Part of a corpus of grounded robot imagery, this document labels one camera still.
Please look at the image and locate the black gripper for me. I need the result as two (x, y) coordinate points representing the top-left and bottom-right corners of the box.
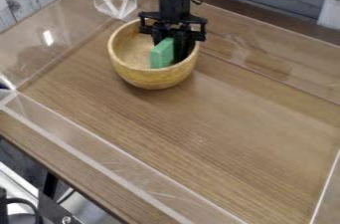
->
(139, 0), (207, 63)

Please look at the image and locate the green rectangular block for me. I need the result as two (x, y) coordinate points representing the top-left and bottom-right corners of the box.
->
(149, 38), (173, 69)

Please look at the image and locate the brown wooden bowl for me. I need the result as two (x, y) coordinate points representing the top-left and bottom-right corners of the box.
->
(108, 19), (199, 90)

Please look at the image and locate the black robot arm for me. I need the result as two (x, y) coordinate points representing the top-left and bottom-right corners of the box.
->
(139, 0), (207, 63)

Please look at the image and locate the white cylindrical container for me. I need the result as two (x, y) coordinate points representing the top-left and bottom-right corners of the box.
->
(317, 0), (340, 30)

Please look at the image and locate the black table leg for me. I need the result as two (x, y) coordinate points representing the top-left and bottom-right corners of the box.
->
(43, 172), (59, 198)

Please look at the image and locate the clear acrylic tray wall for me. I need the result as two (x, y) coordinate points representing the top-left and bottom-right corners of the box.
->
(0, 0), (340, 224)

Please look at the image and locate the black metal bracket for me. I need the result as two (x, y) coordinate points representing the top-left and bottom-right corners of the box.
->
(37, 192), (84, 224)

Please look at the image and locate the black cable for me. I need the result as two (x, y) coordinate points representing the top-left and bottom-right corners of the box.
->
(0, 197), (44, 224)

